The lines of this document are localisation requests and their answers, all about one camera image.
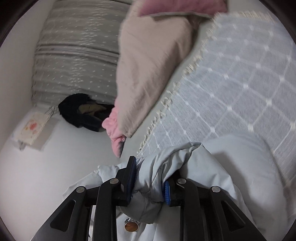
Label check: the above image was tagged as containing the black hanging coat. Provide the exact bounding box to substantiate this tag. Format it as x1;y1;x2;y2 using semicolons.
58;93;114;132

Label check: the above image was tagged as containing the pink velvet pillow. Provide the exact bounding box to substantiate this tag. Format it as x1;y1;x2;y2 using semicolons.
138;0;227;18

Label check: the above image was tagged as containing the light blue hooded puffer jacket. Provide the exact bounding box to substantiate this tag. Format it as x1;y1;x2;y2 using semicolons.
62;134;290;241

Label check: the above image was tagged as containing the grey dotted curtain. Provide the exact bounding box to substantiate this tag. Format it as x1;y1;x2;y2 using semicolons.
32;0;132;105

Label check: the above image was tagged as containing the grey checked fringed blanket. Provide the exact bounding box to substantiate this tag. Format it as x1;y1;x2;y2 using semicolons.
136;11;296;193

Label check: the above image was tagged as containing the pink fleece blanket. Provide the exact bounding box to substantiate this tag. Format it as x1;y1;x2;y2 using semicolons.
102;105;126;158

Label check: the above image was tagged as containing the beige duvet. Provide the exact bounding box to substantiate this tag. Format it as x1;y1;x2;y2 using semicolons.
115;2;194;138

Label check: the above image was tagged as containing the embroidered wall cloth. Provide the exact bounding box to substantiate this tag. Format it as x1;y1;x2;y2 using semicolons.
11;109;59;151

